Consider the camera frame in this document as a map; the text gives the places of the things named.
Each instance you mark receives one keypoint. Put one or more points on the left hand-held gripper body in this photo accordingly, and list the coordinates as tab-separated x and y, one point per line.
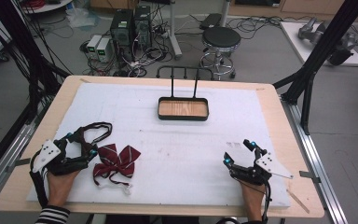
48	155

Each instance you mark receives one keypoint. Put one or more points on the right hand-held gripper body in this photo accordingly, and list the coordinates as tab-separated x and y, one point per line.
265	166

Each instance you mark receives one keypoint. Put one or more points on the dark red striped bow tie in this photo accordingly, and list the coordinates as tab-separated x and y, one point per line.
118	160

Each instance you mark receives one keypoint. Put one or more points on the black rack with wooden tray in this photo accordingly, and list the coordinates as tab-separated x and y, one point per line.
183	108

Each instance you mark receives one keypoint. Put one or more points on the person's left hand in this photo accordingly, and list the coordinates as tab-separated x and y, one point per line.
60	188

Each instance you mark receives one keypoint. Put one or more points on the person's right hand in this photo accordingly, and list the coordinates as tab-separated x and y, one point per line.
253	200

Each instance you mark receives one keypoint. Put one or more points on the thin wooden stick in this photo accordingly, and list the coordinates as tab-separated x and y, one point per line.
298	201

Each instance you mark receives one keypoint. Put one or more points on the white foam mat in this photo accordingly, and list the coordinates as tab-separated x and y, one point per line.
180	149

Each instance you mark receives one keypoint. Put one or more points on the white power supply box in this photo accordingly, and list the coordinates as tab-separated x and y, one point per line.
93	45
104	49

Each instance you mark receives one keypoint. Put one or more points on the black round stool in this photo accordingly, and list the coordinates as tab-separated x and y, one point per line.
221	37

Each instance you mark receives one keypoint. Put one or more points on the white floor board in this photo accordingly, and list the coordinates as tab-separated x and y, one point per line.
295	40

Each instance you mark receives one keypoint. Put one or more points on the large black computer tower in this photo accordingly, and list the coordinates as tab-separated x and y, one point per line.
121	34

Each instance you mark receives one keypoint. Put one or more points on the clear plastic bag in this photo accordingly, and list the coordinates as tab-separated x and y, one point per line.
82	17

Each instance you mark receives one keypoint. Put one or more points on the flat black box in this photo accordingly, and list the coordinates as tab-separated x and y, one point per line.
210	21

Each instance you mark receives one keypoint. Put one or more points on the round white table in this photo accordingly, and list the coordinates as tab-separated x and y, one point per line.
48	5

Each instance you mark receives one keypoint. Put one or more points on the white desk leg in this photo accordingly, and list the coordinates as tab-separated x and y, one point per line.
174	37

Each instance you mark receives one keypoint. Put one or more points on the slim black computer tower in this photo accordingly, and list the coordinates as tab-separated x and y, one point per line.
143	28

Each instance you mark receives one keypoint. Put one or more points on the grey metal bracket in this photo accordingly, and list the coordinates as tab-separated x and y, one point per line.
309	176
18	164

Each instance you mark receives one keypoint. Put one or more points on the aluminium table rail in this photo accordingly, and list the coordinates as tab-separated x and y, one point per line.
6	158
315	161

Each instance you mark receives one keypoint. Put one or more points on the black metal frame stand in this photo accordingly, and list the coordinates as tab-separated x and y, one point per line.
320	53
28	56

